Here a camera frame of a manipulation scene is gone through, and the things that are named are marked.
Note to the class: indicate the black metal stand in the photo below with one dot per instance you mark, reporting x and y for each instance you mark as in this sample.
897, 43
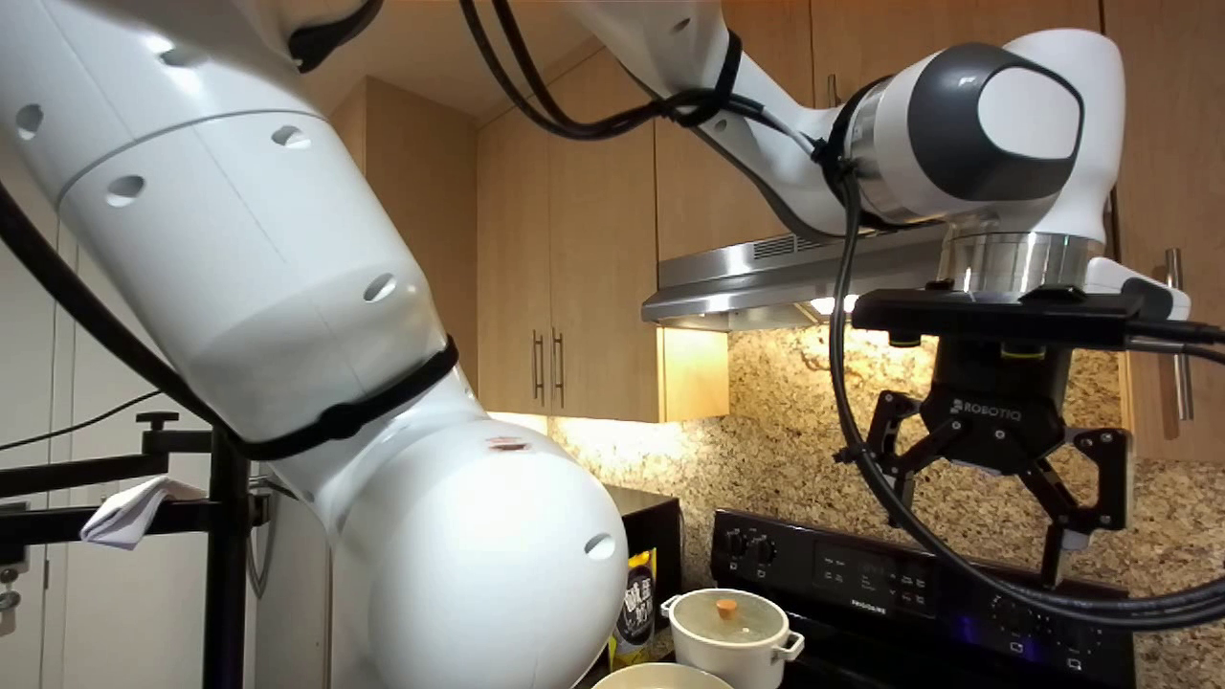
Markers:
226, 574

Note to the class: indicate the black stove control panel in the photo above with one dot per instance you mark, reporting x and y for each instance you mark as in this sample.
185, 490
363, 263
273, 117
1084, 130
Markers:
816, 574

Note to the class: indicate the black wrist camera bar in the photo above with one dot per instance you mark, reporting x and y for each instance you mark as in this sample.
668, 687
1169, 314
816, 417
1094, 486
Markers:
997, 320

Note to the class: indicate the white pot with lid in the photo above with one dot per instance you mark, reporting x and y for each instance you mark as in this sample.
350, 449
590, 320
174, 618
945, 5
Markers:
734, 635

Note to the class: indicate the stainless steel range hood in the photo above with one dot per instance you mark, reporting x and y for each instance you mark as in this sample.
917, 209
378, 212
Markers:
740, 274

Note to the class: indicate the white cloth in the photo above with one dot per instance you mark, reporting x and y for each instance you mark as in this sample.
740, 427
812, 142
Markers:
128, 512

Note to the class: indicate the black countertop appliance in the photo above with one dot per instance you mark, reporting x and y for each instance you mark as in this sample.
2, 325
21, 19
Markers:
656, 522

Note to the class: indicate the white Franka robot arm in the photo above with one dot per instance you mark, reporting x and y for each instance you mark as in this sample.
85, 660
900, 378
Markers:
256, 255

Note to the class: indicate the white bowl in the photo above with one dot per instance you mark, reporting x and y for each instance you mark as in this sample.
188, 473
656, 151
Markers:
663, 680

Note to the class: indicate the yellow black package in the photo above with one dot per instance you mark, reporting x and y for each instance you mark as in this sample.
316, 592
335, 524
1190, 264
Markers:
632, 606

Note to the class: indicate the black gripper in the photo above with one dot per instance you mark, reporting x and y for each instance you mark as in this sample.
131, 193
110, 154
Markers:
999, 406

